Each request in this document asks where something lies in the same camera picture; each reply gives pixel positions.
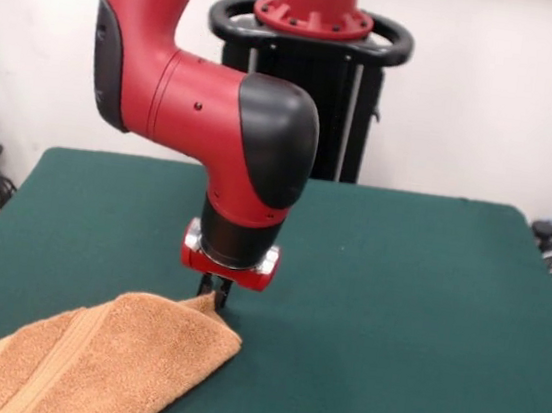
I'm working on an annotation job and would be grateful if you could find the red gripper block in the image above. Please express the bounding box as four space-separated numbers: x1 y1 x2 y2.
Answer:
173 216 284 317

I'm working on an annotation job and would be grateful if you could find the orange terry towel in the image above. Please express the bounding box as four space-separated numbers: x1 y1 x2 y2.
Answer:
0 266 250 413

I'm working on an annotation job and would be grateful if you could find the dark green table cloth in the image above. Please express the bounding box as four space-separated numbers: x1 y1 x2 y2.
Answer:
0 138 552 413

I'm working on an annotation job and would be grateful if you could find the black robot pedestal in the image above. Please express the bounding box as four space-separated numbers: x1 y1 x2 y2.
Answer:
190 0 420 190

